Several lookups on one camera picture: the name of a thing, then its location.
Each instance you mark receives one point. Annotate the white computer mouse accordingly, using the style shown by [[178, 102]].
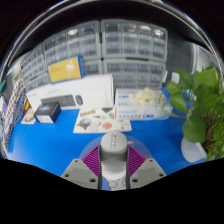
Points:
[[114, 153]]

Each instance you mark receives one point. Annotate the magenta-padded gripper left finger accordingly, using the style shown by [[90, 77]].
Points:
[[78, 171]]

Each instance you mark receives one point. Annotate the small sticker sheet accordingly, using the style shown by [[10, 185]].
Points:
[[28, 116]]

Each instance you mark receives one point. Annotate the small black box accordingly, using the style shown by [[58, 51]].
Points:
[[46, 113]]

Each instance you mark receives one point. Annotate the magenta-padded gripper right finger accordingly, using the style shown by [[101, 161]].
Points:
[[148, 170]]

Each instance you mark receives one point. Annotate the green plant in white pot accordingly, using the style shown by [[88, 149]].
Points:
[[193, 130]]

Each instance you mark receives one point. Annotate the long white keyboard box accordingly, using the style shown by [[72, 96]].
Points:
[[96, 86]]

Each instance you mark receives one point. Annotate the large sticker sheet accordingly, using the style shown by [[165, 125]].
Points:
[[96, 123]]

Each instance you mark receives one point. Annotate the navy patterned cloth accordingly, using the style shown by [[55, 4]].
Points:
[[10, 130]]

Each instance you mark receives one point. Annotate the yellow and blue box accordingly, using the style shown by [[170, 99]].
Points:
[[65, 70]]

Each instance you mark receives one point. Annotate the white and blue glove box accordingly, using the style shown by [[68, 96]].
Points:
[[126, 110]]

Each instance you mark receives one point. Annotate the white patterned cloth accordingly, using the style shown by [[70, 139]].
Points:
[[15, 100]]

